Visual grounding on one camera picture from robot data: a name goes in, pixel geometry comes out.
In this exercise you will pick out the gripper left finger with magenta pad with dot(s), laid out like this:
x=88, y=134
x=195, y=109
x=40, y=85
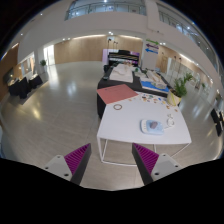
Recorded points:
x=72, y=166

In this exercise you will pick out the black draped side table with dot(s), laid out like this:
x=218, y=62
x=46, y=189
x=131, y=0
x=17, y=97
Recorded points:
x=22, y=87

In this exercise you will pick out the blue board on table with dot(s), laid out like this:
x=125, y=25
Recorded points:
x=154, y=86

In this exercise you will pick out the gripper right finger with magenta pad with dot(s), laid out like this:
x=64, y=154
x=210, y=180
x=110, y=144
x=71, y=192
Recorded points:
x=153, y=166

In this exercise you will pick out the light blue power strip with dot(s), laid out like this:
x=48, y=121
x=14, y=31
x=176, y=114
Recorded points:
x=151, y=127

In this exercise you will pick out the white architectural model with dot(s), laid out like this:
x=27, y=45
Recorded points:
x=122, y=72

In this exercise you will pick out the small distant potted plant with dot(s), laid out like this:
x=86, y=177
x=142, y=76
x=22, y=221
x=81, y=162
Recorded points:
x=43, y=63

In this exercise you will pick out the white table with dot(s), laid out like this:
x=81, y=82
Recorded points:
x=121, y=122

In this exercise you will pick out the potted green plant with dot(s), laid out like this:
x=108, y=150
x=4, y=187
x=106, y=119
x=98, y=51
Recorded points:
x=179, y=90

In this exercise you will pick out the pink paper sheet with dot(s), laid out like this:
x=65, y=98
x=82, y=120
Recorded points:
x=115, y=93

